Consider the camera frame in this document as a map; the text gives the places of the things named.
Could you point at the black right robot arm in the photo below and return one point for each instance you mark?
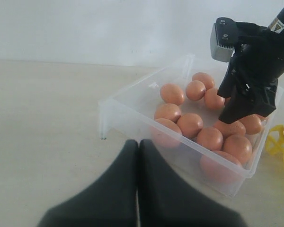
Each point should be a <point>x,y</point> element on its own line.
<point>255,58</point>

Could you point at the clear plastic bin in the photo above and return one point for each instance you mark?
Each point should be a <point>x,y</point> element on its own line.
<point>131,112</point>

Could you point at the yellow plastic egg tray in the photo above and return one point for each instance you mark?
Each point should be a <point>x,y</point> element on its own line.
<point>274,143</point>

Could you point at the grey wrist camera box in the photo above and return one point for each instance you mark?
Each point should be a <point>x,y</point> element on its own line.
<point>224,36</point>

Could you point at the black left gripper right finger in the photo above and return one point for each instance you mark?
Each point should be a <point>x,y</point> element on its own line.
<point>166,200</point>

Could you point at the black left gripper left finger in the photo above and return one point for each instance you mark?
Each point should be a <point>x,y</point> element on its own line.
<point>109,202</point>

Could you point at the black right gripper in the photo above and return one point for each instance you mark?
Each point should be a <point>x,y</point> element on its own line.
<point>251,78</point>

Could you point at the brown egg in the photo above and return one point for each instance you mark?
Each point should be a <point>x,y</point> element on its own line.
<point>262,118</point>
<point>230,129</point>
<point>205,78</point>
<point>210,138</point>
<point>172,94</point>
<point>195,90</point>
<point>212,100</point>
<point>190,124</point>
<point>252,123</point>
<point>168,135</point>
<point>239,147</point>
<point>168,111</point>
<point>217,172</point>

